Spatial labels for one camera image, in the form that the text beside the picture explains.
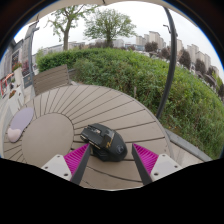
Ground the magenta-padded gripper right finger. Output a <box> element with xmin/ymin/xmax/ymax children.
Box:
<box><xmin>131</xmin><ymin>142</ymin><xmax>184</xmax><ymax>186</ymax></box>

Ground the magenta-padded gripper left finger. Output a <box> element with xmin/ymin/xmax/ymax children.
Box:
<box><xmin>40</xmin><ymin>143</ymin><xmax>92</xmax><ymax>186</ymax></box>

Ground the black gaming mouse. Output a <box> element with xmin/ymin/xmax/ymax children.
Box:
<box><xmin>79</xmin><ymin>123</ymin><xmax>129</xmax><ymax>163</ymax></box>

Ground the lilac mouse pad with wrist rest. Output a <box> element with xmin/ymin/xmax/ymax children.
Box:
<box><xmin>7</xmin><ymin>106</ymin><xmax>35</xmax><ymax>144</ymax></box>

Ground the trimmed green hedge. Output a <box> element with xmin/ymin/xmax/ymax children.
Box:
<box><xmin>36</xmin><ymin>47</ymin><xmax>224</xmax><ymax>160</ymax></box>

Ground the beige slatted outdoor chair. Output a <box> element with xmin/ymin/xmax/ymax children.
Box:
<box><xmin>32</xmin><ymin>64</ymin><xmax>73</xmax><ymax>97</ymax></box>

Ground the white planter with orange flowers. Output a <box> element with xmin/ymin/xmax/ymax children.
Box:
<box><xmin>7</xmin><ymin>89</ymin><xmax>23</xmax><ymax>116</ymax></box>

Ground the tall white flower planter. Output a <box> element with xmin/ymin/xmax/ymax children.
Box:
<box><xmin>12</xmin><ymin>62</ymin><xmax>27</xmax><ymax>96</ymax></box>

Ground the curved black umbrella pole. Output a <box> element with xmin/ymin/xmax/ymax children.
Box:
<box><xmin>155</xmin><ymin>6</ymin><xmax>178</xmax><ymax>120</ymax></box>

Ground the tall grey sign pillar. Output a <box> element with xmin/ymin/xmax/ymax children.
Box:
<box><xmin>20</xmin><ymin>21</ymin><xmax>40</xmax><ymax>89</ymax></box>

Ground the grey storefront building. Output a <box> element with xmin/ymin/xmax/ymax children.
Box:
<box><xmin>0</xmin><ymin>38</ymin><xmax>24</xmax><ymax>98</ymax></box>

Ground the group of beige apartment buildings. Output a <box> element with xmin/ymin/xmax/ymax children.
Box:
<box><xmin>134</xmin><ymin>30</ymin><xmax>221</xmax><ymax>78</ymax></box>

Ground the tall tree with bare trunk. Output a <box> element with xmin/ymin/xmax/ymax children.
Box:
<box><xmin>46</xmin><ymin>4</ymin><xmax>98</xmax><ymax>52</ymax></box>

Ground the round leafy green tree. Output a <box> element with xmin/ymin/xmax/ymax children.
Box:
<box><xmin>83</xmin><ymin>8</ymin><xmax>137</xmax><ymax>49</ymax></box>

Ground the beige umbrella canopy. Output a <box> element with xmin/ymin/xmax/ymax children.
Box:
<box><xmin>26</xmin><ymin>0</ymin><xmax>171</xmax><ymax>25</ymax></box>

